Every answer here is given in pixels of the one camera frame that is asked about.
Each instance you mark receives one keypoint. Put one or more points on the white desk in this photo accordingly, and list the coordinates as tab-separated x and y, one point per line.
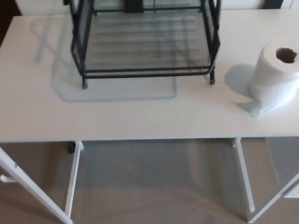
140	116

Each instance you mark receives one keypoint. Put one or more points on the black mesh file tray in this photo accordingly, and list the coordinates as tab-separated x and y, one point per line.
149	46

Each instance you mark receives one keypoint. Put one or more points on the black box behind tray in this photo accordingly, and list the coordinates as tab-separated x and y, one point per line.
134	5

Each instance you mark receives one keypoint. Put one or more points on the white toilet paper roll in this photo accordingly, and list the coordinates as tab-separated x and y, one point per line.
268	79

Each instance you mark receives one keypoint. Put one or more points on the black caster wheel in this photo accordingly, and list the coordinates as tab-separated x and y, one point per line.
71	148

